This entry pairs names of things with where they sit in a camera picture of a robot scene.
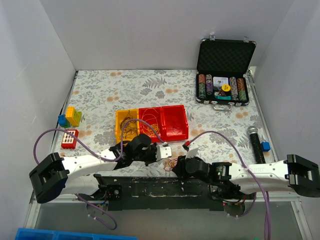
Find yellow round dealer button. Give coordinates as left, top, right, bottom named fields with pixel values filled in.
left=221, top=84, right=231, bottom=93

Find white card deck box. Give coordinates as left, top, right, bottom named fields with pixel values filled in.
left=213, top=76, right=229, bottom=88

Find black poker chip case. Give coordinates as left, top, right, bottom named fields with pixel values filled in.
left=195, top=38, right=256, bottom=111

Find blue plastic tray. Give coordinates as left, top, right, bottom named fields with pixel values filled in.
left=15, top=228, right=138, bottom=240

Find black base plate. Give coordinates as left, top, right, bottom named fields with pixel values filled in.
left=99, top=175, right=258, bottom=211

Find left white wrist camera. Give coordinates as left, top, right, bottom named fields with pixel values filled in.
left=156, top=145, right=172, bottom=161

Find aluminium frame rail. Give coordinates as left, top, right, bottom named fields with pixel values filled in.
left=23, top=194, right=81, bottom=229

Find black wire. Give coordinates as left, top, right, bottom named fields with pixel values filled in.
left=119, top=109, right=139, bottom=141

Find red white toy block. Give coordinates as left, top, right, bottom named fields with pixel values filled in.
left=61, top=129, right=79, bottom=149

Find yellow plastic bin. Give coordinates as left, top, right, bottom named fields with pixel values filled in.
left=115, top=108, right=140, bottom=144

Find small blue toy block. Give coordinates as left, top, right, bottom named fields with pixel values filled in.
left=261, top=141, right=271, bottom=152

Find red double plastic bin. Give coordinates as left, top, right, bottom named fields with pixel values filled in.
left=138, top=104, right=189, bottom=143

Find black microphone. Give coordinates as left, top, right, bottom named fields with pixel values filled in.
left=247, top=126, right=266, bottom=164

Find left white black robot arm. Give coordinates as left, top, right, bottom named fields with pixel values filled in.
left=29, top=133, right=171, bottom=204

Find yellow wire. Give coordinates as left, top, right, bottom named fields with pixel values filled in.
left=140, top=108, right=162, bottom=138

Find blue green toy block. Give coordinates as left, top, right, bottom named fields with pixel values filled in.
left=58, top=114, right=71, bottom=129

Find red wire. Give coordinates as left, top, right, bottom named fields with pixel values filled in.
left=167, top=117, right=186, bottom=136

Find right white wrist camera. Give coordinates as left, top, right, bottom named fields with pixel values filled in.
left=185, top=147, right=199, bottom=159

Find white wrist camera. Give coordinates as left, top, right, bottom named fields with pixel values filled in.
left=156, top=145, right=172, bottom=161
left=185, top=147, right=199, bottom=159

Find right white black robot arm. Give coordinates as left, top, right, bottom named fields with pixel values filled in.
left=172, top=154, right=320, bottom=200

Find yellow green toy block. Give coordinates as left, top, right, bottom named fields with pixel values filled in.
left=65, top=106, right=82, bottom=127

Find colourful wire ball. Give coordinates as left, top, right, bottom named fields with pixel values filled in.
left=163, top=158, right=178, bottom=172

